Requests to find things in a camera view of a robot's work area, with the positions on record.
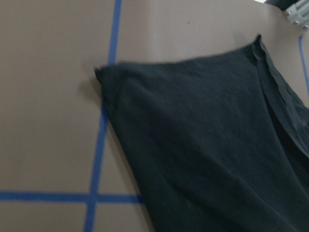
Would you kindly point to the black graphic t-shirt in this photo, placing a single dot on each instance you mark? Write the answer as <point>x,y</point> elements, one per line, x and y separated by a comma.
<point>216,144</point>

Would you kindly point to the aluminium frame post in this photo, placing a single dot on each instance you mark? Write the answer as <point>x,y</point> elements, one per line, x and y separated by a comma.
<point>298,14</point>

